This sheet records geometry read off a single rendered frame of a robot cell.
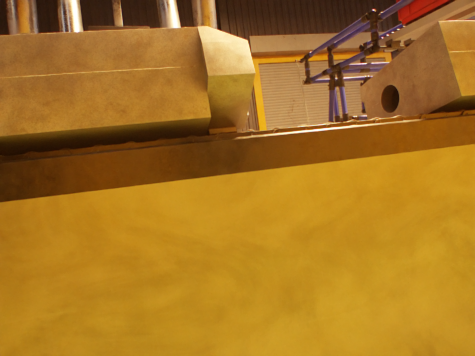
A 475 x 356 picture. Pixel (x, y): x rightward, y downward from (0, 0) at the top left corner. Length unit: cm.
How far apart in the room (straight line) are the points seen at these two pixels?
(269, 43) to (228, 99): 1135
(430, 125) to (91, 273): 76
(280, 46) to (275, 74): 91
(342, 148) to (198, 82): 32
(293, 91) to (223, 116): 1153
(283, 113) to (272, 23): 324
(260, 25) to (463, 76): 1196
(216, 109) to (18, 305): 50
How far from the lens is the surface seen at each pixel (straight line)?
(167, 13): 187
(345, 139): 73
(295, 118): 1204
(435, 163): 86
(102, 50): 71
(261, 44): 1191
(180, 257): 64
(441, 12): 152
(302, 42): 1245
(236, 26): 1254
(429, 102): 99
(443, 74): 96
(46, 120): 67
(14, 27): 202
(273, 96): 1192
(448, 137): 89
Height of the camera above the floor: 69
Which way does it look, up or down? 1 degrees up
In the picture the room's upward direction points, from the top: 7 degrees counter-clockwise
